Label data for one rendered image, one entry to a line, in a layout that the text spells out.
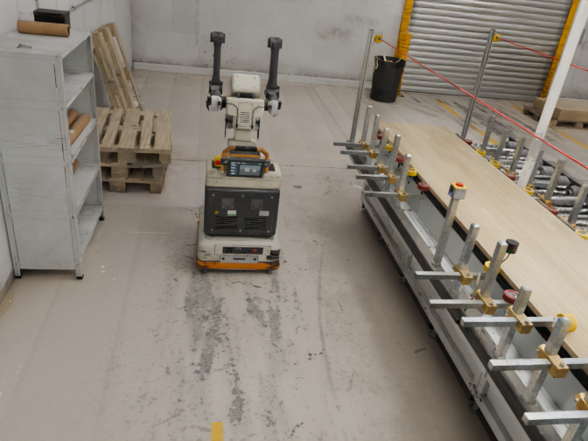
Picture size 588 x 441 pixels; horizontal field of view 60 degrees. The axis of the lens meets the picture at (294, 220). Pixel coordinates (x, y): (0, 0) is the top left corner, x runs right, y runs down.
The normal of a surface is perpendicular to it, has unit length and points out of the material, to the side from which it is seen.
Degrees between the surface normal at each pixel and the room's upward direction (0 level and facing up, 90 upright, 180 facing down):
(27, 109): 90
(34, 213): 90
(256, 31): 90
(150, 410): 0
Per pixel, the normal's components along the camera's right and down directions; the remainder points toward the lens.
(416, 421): 0.11, -0.87
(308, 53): 0.14, 0.48
